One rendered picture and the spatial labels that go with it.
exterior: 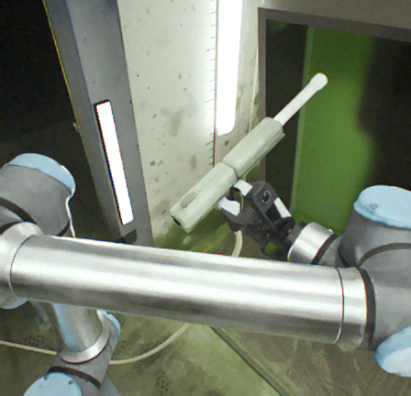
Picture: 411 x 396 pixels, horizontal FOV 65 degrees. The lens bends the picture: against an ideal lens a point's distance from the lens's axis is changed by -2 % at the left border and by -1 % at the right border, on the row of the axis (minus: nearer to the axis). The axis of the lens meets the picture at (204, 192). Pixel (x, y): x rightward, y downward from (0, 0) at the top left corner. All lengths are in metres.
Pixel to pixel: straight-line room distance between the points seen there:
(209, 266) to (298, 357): 1.60
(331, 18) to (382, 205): 0.50
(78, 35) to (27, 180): 0.74
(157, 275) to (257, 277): 0.11
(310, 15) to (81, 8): 0.71
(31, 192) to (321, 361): 1.71
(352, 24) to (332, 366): 1.62
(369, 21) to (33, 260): 0.76
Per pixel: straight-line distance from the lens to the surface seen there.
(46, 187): 0.58
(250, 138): 0.70
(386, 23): 0.83
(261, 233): 0.64
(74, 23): 1.22
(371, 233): 0.47
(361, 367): 2.04
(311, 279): 0.39
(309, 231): 0.60
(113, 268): 0.40
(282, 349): 1.96
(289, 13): 0.89
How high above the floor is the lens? 1.80
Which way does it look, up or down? 40 degrees down
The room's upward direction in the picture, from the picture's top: straight up
